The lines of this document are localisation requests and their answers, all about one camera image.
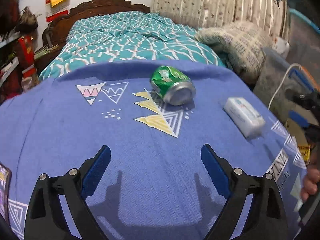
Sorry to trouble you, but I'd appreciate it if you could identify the white tissue pack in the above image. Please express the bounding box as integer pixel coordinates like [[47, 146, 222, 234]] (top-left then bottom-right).
[[223, 97, 265, 138]]

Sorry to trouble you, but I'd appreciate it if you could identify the green soda can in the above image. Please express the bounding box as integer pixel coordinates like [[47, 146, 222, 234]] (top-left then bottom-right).
[[150, 66, 196, 106]]

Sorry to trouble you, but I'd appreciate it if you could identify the brown yellow medicine box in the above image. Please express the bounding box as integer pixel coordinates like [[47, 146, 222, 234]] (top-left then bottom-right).
[[298, 144, 311, 165]]

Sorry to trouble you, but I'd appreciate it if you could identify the beige plastic trash bin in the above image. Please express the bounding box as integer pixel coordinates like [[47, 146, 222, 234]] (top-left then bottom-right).
[[285, 118, 309, 146]]

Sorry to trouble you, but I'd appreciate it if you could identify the person's right hand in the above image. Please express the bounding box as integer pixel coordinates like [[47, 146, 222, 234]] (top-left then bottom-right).
[[300, 152, 319, 202]]

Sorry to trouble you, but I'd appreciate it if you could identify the large clear storage box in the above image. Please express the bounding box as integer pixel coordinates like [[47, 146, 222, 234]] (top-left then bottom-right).
[[253, 47, 319, 123]]

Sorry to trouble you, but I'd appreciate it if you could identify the smartphone with lit screen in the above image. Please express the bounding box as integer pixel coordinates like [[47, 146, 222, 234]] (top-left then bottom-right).
[[0, 163, 12, 225]]

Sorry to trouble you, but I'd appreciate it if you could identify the blue patterned blanket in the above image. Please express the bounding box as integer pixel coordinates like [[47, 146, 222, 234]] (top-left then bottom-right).
[[1, 61, 306, 239]]

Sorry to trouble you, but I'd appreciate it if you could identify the beige patterned curtain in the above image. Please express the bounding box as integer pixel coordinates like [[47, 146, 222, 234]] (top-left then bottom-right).
[[151, 0, 289, 40]]

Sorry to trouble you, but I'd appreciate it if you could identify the carved wooden headboard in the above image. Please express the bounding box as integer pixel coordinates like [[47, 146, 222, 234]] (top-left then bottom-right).
[[41, 0, 151, 48]]

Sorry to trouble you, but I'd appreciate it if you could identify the teal patterned bed quilt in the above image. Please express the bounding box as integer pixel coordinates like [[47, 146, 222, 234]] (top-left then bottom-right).
[[39, 11, 224, 81]]

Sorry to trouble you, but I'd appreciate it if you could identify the cluttered storage shelf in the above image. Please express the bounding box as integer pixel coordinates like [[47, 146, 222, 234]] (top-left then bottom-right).
[[1, 0, 38, 102]]

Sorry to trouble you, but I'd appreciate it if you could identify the white cable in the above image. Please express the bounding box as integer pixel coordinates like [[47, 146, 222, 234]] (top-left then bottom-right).
[[267, 63, 303, 111]]

